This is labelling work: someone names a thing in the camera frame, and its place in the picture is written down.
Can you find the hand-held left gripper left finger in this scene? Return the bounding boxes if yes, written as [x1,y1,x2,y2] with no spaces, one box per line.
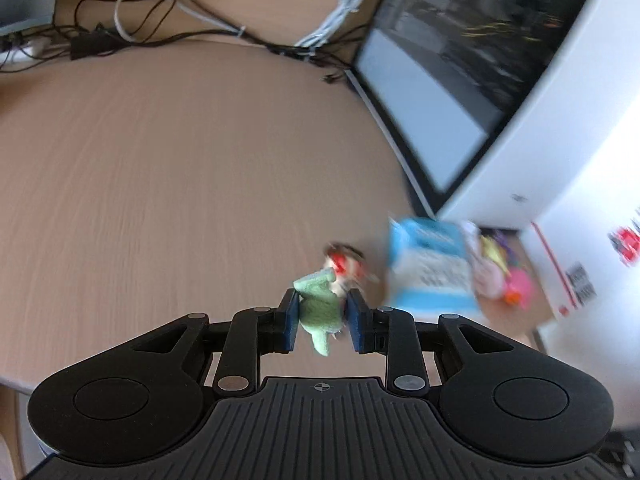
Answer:
[131,287,302,397]

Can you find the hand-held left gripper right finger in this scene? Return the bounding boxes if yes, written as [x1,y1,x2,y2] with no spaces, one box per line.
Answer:
[346,288,515,397]

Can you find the green plush doll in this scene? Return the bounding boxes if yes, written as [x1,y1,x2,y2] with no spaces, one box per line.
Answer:
[292,242,368,358]

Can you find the pink and yellow toys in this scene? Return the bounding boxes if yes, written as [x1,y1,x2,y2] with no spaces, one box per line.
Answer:
[462,220,507,297]

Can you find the blue and white carton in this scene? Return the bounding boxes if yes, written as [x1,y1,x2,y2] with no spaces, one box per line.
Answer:
[382,216,488,322]

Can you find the yellow and purple toy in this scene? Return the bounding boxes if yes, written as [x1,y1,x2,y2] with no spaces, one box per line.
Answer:
[479,232,521,273]

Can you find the pink toy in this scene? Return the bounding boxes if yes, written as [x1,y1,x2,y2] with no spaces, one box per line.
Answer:
[502,269,541,307]

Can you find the white box with red print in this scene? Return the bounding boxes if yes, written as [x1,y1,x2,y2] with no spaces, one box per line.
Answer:
[530,204,640,342]

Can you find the white box with dark window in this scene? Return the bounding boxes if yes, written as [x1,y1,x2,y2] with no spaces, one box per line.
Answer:
[344,0,608,213]

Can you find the white cabinet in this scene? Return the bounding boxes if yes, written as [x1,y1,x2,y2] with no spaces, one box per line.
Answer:
[439,0,640,233]

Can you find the black power adapter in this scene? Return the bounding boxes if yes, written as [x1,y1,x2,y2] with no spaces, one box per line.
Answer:
[69,30,120,62]

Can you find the white power strip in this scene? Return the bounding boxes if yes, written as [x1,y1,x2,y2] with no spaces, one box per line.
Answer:
[0,35,53,70]

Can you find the black cables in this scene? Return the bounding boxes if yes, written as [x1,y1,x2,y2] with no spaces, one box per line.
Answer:
[0,0,353,87]

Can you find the white cable bundle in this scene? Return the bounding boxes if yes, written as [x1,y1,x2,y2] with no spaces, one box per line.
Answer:
[294,0,368,52]

